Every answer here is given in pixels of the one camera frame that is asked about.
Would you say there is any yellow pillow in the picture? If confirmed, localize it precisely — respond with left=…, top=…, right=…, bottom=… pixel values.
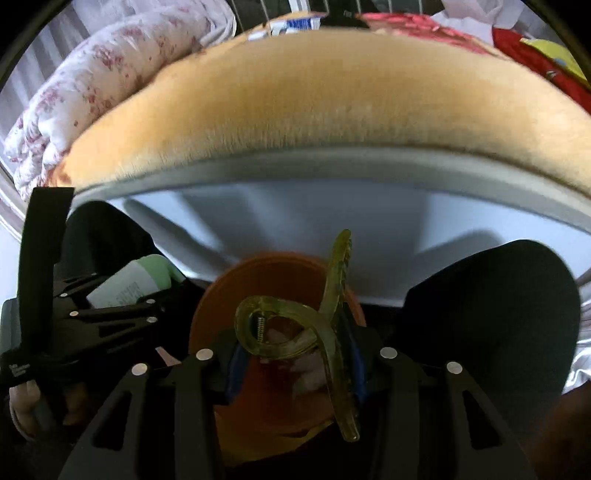
left=519, top=38, right=589, bottom=88

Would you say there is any yellow-green hair clip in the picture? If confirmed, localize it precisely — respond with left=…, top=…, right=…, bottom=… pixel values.
left=235, top=229, right=362, bottom=441

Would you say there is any red cloth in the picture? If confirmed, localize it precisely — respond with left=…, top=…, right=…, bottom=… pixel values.
left=492, top=28, right=591, bottom=116

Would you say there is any pale sheer curtain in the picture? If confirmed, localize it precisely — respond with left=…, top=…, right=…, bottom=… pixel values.
left=434, top=0, right=513, bottom=42
left=0, top=9, right=93, bottom=153

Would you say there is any yellow floral blanket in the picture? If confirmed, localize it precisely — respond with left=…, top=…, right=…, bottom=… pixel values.
left=48, top=11, right=591, bottom=195

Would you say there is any rolled floral quilt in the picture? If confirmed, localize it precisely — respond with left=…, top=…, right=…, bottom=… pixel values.
left=4, top=0, right=238, bottom=204

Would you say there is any person's right leg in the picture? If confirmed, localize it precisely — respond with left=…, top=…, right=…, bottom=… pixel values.
left=369, top=240, right=581, bottom=480

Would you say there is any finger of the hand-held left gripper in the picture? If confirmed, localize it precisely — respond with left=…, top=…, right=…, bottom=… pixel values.
left=48, top=274, right=176, bottom=358
left=14, top=186, right=75, bottom=354

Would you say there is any orange plastic bin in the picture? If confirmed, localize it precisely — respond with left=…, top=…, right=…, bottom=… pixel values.
left=188, top=251, right=368, bottom=467

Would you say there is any green squeeze tube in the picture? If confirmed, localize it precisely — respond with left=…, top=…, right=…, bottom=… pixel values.
left=87, top=255, right=186, bottom=309

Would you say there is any person's left hand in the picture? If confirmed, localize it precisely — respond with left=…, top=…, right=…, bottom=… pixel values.
left=8, top=381, right=90, bottom=441

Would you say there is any white framed window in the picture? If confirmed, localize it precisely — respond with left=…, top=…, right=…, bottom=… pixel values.
left=231, top=0, right=444, bottom=19

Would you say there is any white satin cloth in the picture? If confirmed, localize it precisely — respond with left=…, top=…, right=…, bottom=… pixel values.
left=561, top=258, right=591, bottom=393

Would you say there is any black pouch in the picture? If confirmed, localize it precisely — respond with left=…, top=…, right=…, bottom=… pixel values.
left=318, top=13, right=370, bottom=29

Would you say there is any blue and white carton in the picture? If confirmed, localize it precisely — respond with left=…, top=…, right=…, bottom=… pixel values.
left=270, top=14, right=324, bottom=35

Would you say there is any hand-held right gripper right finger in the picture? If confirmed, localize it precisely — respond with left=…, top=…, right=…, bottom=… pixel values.
left=344, top=323, right=539, bottom=480

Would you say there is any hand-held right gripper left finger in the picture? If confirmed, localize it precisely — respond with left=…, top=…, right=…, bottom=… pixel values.
left=58, top=344, right=250, bottom=480

